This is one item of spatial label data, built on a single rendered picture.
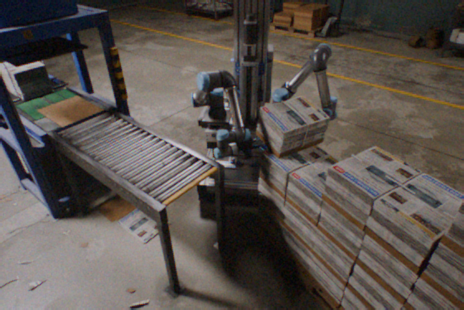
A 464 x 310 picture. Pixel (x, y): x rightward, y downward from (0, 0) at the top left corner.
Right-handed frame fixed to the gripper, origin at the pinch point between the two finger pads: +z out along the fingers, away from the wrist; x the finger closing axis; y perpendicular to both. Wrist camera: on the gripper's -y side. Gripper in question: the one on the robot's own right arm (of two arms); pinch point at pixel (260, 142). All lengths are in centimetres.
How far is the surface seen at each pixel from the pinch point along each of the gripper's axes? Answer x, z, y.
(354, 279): -89, -3, -55
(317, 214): -61, -4, -26
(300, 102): -10.6, 28.1, 24.1
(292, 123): -26.2, 8.8, 17.4
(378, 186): -93, 6, 2
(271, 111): -11.0, 3.6, 23.8
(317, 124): -29.7, 25.9, 13.0
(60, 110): 131, -117, 27
